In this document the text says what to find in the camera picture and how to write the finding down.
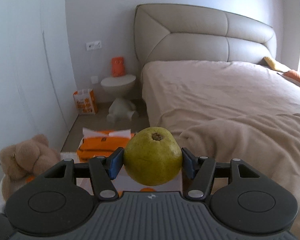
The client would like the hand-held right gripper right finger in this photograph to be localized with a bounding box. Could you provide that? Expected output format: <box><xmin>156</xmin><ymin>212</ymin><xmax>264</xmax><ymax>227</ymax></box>
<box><xmin>181</xmin><ymin>147</ymin><xmax>265</xmax><ymax>202</ymax></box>

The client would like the white wall socket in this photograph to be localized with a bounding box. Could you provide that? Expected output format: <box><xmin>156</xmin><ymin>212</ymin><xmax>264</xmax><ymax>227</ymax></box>
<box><xmin>85</xmin><ymin>40</ymin><xmax>102</xmax><ymax>51</ymax></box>

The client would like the yellow pillow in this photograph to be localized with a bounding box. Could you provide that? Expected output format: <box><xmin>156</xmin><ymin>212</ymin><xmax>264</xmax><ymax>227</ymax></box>
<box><xmin>263</xmin><ymin>56</ymin><xmax>293</xmax><ymax>72</ymax></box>

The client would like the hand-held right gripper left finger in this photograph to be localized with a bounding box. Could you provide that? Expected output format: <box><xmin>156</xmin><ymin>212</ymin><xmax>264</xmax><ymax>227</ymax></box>
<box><xmin>41</xmin><ymin>147</ymin><xmax>125</xmax><ymax>202</ymax></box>

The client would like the white plush toy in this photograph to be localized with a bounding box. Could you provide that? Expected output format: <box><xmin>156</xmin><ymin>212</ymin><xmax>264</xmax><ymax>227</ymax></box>
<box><xmin>107</xmin><ymin>97</ymin><xmax>138</xmax><ymax>123</ymax></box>

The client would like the round white bedside table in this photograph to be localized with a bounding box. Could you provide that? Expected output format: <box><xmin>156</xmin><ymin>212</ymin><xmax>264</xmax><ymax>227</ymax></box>
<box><xmin>100</xmin><ymin>74</ymin><xmax>137</xmax><ymax>98</ymax></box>

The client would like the orange printed paper bag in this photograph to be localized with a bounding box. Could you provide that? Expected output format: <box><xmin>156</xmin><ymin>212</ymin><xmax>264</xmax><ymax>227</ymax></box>
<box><xmin>73</xmin><ymin>88</ymin><xmax>98</xmax><ymax>116</ymax></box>

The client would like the small yellow-green pear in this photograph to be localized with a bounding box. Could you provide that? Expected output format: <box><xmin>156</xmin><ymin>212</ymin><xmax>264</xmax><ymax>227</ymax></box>
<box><xmin>123</xmin><ymin>127</ymin><xmax>183</xmax><ymax>187</ymax></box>

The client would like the orange fabric bag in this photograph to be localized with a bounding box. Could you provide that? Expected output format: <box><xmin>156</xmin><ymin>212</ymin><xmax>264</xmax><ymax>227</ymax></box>
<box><xmin>76</xmin><ymin>130</ymin><xmax>137</xmax><ymax>163</ymax></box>

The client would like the white tissue paper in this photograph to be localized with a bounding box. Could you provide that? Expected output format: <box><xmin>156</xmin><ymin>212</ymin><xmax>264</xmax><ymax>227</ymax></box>
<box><xmin>82</xmin><ymin>127</ymin><xmax>132</xmax><ymax>140</ymax></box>

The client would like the orange cushion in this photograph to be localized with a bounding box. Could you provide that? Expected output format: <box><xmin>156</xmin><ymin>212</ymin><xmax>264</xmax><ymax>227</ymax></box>
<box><xmin>284</xmin><ymin>69</ymin><xmax>300</xmax><ymax>88</ymax></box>

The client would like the brown plush bear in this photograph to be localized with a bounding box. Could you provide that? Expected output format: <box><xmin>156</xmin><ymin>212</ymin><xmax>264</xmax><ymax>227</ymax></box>
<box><xmin>0</xmin><ymin>134</ymin><xmax>62</xmax><ymax>203</ymax></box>

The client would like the beige padded headboard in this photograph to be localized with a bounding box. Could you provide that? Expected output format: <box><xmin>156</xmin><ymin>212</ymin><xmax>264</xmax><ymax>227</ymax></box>
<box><xmin>134</xmin><ymin>3</ymin><xmax>277</xmax><ymax>80</ymax></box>

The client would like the orange toy figure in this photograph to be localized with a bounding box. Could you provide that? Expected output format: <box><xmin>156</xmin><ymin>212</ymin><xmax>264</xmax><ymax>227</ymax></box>
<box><xmin>111</xmin><ymin>57</ymin><xmax>126</xmax><ymax>77</ymax></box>

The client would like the beige fleece blanket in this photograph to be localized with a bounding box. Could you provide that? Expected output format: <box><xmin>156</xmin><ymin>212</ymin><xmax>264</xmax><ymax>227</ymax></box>
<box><xmin>177</xmin><ymin>112</ymin><xmax>300</xmax><ymax>240</ymax></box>

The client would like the pink cardboard box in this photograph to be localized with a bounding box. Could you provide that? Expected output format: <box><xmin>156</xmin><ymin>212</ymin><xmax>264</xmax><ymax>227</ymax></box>
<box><xmin>61</xmin><ymin>151</ymin><xmax>183</xmax><ymax>193</ymax></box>

